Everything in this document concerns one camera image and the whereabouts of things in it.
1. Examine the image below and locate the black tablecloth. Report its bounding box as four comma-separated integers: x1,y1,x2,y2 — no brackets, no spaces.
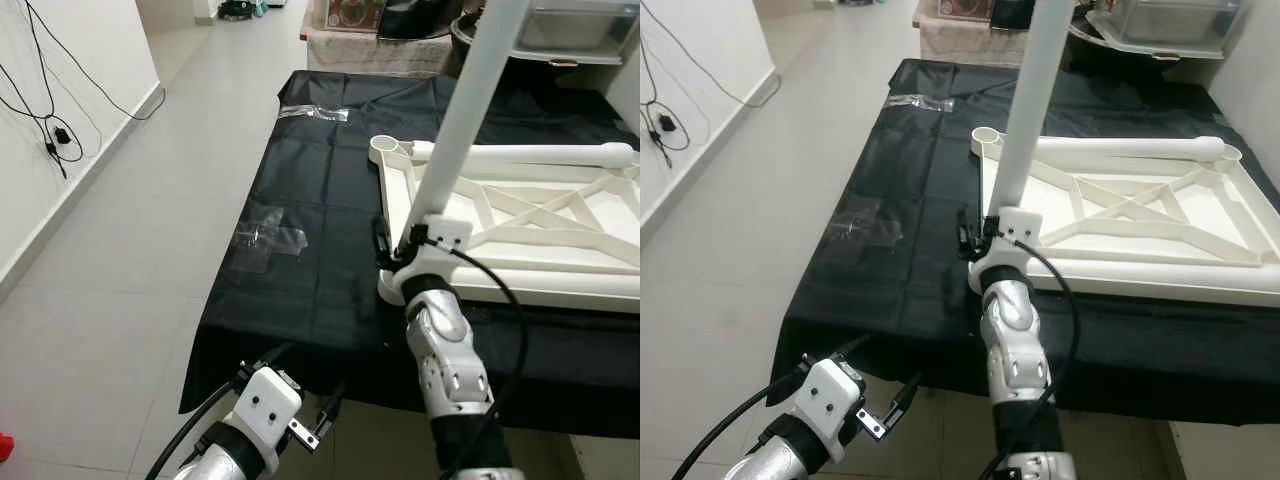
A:
768,58,1280,426
178,68,641,441

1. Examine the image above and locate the crumpled clear tape patch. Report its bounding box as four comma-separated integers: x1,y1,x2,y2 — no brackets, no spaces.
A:
230,203,309,273
828,195,906,251

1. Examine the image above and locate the clear tape strip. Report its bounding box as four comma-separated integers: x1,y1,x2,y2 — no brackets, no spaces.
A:
885,92,956,113
278,100,351,123

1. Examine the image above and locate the white plastic table top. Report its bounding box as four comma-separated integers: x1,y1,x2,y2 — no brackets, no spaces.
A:
970,125,1280,298
368,135,641,316

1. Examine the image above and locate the speckled cloth covered bench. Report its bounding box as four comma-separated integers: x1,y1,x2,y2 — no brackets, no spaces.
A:
915,15,1026,66
303,25,466,76

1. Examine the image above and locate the black wok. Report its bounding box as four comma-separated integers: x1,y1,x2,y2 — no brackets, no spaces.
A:
1068,15,1216,63
450,10,641,71

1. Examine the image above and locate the black shiny curved cover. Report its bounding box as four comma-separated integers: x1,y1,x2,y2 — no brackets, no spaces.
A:
378,0,471,41
990,0,1036,31

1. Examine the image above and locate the grey clear plastic box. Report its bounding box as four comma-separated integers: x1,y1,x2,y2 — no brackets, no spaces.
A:
1110,0,1246,49
515,0,641,56

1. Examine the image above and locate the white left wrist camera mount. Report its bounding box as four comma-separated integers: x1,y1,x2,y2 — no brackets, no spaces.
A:
235,367,303,446
795,358,866,441

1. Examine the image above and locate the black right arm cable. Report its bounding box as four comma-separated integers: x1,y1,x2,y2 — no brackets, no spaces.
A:
445,240,527,480
985,232,1081,480

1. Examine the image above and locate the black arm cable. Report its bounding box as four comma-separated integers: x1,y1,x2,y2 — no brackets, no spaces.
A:
445,240,527,480
145,380,241,480
985,232,1081,480
680,368,801,480

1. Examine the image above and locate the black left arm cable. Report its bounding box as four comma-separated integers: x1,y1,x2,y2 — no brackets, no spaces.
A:
680,368,801,480
145,380,241,480

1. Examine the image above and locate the black wall cable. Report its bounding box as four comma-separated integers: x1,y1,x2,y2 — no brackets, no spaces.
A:
0,0,166,181
640,0,781,166

